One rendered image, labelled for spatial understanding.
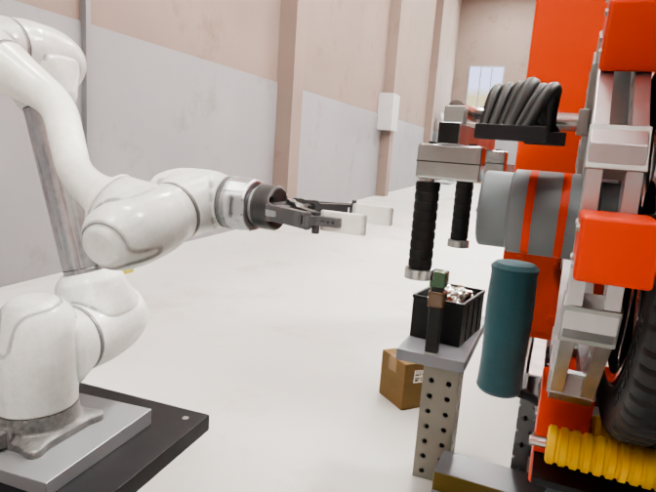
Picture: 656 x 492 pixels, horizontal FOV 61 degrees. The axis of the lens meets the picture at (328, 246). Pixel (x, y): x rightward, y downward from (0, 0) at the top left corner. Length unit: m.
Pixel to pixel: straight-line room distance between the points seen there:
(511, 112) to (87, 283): 0.94
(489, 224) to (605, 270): 0.34
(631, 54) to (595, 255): 0.28
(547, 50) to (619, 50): 0.59
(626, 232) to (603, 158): 0.12
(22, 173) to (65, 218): 2.40
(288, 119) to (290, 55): 0.71
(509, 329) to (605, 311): 0.40
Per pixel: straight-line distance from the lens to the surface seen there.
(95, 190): 0.90
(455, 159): 0.80
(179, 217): 0.88
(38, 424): 1.24
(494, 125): 0.77
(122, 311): 1.34
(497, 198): 0.93
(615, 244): 0.63
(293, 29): 6.62
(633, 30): 0.79
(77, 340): 1.23
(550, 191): 0.93
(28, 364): 1.19
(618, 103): 0.97
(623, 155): 0.72
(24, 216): 3.76
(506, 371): 1.14
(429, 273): 0.84
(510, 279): 1.09
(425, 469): 1.76
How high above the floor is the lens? 0.94
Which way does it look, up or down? 10 degrees down
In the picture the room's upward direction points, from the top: 4 degrees clockwise
